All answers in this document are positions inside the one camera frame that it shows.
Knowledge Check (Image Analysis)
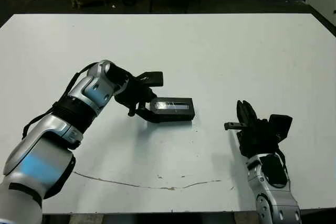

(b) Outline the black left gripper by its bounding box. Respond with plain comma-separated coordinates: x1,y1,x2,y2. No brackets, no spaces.
114,76,161,124

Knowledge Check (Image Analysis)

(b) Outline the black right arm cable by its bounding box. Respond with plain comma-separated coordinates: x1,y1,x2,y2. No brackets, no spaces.
275,150,291,183

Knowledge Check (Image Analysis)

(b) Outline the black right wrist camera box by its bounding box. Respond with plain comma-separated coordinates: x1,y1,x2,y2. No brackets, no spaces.
267,114,293,141

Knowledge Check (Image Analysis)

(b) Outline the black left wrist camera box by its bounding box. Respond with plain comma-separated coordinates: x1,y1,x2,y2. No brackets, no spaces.
134,71,164,88

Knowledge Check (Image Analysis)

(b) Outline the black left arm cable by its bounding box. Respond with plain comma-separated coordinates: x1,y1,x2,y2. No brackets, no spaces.
21,62,100,138

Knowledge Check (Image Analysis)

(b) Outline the black box lid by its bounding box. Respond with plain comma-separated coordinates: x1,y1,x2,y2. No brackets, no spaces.
149,97,196,124

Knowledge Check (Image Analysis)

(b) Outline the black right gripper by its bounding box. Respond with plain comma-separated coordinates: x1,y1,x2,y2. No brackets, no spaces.
224,100,282,159

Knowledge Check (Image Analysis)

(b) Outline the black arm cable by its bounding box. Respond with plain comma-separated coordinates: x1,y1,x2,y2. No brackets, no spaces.
21,62,100,138
275,150,291,183

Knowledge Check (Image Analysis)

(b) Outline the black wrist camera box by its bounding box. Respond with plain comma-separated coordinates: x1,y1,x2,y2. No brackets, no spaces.
134,71,164,88
267,114,293,141

